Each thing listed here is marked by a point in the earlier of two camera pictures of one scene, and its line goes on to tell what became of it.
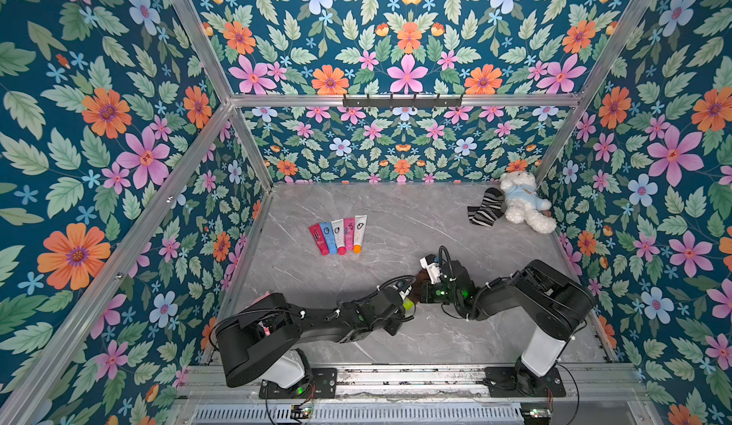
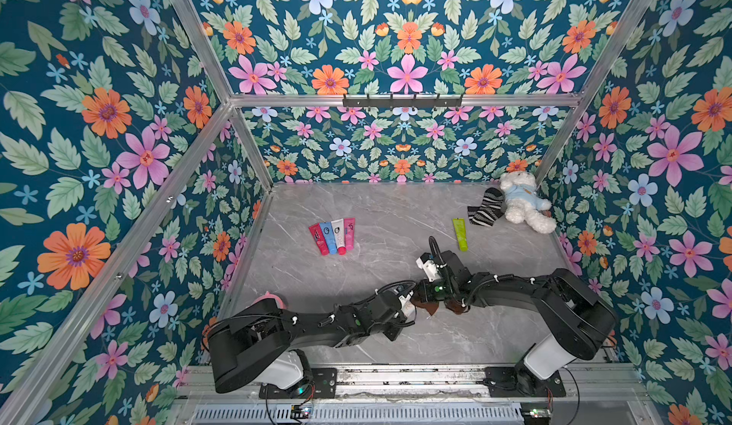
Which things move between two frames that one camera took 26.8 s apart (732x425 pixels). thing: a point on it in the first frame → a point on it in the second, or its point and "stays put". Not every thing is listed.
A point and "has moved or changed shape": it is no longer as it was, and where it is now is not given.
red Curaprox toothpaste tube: (317, 232) stays put
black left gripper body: (391, 323) stays put
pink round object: (267, 293) stays put
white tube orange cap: (360, 222) has moved or changed shape
